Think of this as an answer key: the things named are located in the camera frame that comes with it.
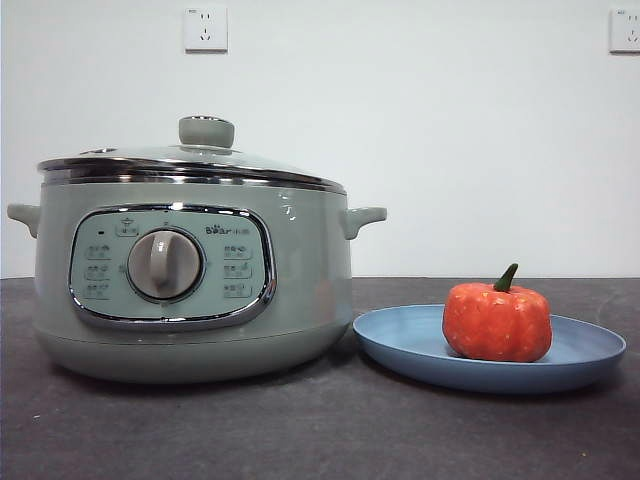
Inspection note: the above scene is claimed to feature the glass lid with green knob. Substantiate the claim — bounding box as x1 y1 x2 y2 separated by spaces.
37 115 347 194

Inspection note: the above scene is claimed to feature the orange toy pumpkin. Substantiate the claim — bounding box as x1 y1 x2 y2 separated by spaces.
442 263 553 363

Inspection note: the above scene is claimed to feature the pale green electric steamer pot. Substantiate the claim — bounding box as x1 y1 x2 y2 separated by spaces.
6 177 389 385

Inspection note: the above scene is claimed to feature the blue round plate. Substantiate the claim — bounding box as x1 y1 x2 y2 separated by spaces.
352 303 628 395

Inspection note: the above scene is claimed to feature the white wall socket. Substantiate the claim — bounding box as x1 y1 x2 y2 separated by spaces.
608 7 640 55
183 5 229 54

